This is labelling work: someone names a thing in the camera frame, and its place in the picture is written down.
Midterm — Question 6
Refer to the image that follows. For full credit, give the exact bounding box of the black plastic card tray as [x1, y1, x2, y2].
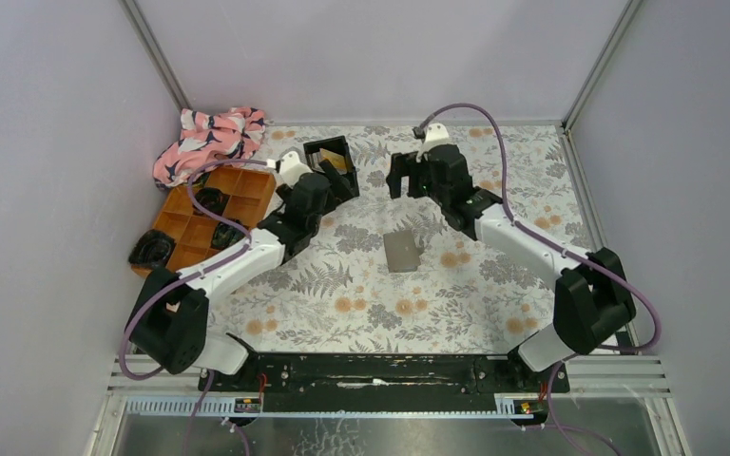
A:
[302, 136, 360, 204]

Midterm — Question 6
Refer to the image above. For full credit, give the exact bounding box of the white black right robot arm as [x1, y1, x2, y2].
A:
[386, 144, 636, 391]

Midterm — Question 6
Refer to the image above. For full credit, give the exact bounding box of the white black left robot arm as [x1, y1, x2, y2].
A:
[120, 161, 359, 390]

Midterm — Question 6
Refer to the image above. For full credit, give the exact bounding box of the orange compartment organizer tray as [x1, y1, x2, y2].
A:
[130, 166, 276, 277]

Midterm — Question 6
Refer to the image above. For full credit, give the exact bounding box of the floral patterned table mat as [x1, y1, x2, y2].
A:
[208, 125, 592, 353]

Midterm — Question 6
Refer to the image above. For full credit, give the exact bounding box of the dark rolled belt right compartment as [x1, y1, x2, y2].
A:
[210, 218, 249, 251]

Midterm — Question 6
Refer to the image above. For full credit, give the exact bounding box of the dark rolled belt compartment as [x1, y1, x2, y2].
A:
[210, 218, 249, 251]
[195, 187, 230, 216]

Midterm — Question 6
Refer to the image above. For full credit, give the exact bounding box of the dark rolled belt upper compartment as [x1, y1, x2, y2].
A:
[195, 187, 230, 216]

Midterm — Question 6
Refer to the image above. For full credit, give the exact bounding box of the pink navy patterned cloth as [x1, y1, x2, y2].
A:
[152, 106, 266, 189]

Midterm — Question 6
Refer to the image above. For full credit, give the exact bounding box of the dark rolled belt outside tray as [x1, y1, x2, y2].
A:
[128, 229, 176, 270]

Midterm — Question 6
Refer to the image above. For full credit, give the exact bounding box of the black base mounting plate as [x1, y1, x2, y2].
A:
[198, 352, 570, 413]

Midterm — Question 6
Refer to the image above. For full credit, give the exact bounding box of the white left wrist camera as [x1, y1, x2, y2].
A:
[266, 151, 313, 187]

